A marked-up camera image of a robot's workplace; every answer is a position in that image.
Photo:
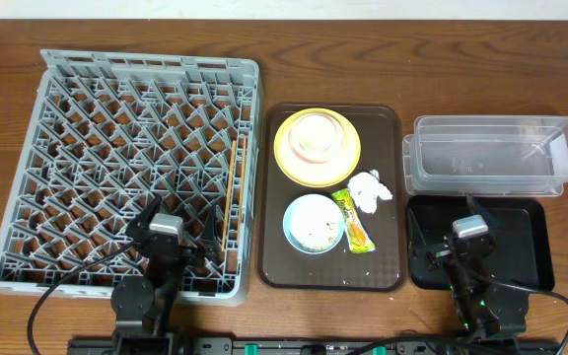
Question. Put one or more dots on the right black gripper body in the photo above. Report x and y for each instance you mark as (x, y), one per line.
(461, 251)

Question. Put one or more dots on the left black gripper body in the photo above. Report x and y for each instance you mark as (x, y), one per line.
(174, 251)

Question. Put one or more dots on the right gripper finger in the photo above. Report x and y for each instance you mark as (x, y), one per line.
(477, 209)
(417, 243)

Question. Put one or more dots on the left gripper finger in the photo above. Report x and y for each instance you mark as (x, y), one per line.
(208, 237)
(138, 229)

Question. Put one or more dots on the green orange snack wrapper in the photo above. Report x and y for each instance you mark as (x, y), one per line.
(358, 239)

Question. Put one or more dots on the white paper napkin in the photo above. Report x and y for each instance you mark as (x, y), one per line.
(366, 189)

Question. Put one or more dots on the leftover rice food scraps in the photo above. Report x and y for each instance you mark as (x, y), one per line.
(316, 227)

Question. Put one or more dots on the light blue small bowl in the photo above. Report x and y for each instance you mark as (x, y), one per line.
(289, 222)

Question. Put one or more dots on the pink plastic bowl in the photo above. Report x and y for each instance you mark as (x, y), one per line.
(315, 159)

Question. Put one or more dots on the white plastic cup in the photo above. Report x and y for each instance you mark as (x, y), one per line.
(317, 134)

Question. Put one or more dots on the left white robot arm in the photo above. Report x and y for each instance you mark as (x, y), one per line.
(143, 304)

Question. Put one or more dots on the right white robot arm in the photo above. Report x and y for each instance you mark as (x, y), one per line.
(487, 309)

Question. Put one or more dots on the clear plastic waste bin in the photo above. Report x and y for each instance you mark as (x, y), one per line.
(487, 155)

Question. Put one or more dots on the left wooden chopstick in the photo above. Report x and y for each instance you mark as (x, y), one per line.
(228, 202)

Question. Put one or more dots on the wooden chopstick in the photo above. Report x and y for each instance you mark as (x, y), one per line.
(228, 202)
(241, 191)

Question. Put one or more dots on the black plastic tray bin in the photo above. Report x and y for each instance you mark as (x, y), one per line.
(522, 253)

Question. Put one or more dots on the dark brown serving tray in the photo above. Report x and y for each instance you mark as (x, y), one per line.
(280, 265)

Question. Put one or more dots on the grey plastic dish rack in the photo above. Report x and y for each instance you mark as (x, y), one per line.
(109, 132)

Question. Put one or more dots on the right wooden chopstick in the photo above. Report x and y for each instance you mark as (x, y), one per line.
(241, 191)

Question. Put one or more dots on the yellow plastic plate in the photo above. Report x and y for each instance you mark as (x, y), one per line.
(323, 174)

